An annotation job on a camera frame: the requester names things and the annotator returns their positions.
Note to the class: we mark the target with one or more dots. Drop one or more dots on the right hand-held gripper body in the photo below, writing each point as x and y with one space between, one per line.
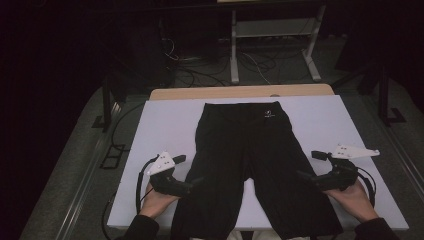
340 176

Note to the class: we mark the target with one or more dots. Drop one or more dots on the person's right hand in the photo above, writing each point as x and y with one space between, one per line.
353 200

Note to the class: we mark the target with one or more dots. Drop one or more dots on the white table cover board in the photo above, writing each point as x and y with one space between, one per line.
166 133

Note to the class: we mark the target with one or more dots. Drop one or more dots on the metal floor rail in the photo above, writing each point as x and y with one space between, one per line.
86 180
400 156

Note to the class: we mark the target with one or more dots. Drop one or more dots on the black metal stand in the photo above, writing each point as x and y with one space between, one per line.
107 106
384 96

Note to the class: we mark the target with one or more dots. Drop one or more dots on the white metal shelf stand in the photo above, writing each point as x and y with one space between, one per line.
273 28

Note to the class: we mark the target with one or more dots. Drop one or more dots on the black pants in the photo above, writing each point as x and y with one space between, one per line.
253 160

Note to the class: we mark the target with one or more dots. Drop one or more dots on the wooden table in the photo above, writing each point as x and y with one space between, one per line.
216 91

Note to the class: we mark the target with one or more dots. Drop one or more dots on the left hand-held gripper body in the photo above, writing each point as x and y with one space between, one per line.
166 185

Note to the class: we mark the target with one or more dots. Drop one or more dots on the person's left hand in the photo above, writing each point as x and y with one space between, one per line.
156 203

